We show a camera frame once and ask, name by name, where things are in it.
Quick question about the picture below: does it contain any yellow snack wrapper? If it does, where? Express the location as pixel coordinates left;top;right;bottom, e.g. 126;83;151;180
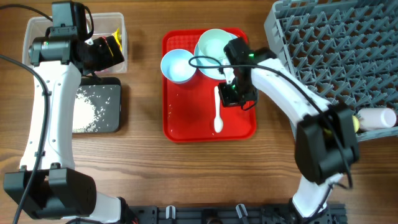
112;28;123;51

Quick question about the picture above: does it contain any black plastic tray bin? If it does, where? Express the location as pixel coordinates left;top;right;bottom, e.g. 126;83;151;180
73;77;121;133

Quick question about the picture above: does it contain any mint green bowl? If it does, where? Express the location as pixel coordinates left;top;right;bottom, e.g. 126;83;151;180
198;29;233;60

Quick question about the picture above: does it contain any light blue bowl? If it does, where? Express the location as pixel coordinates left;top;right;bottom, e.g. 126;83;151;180
160;49;197;84

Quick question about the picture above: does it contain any clear plastic bin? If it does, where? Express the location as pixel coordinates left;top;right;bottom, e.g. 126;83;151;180
22;12;128;75

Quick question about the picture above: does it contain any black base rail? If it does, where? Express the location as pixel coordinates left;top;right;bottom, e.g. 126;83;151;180
130;204;348;224

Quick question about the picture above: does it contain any white rice pile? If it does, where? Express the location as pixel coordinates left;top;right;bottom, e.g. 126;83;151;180
73;85;110;133

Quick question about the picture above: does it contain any red serving tray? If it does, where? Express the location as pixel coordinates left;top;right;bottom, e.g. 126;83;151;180
161;27;257;143

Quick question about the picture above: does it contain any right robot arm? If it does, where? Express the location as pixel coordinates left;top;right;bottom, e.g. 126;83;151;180
218;37;359;222

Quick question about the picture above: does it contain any white plastic spoon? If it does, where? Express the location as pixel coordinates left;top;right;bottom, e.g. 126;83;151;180
213;86;223;133

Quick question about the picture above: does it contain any pink plastic cup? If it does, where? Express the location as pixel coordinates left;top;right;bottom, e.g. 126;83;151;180
358;108;397;131

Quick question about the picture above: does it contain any light blue plate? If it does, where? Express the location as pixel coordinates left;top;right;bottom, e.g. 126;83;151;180
193;32;240;80

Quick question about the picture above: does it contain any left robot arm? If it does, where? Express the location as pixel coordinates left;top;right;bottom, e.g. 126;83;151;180
3;1;138;223

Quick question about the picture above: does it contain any grey dishwasher rack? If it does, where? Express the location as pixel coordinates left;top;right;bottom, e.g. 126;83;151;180
264;0;398;142

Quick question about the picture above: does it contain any yellow plastic cup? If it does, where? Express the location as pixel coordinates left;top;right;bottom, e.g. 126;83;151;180
352;116;360;133

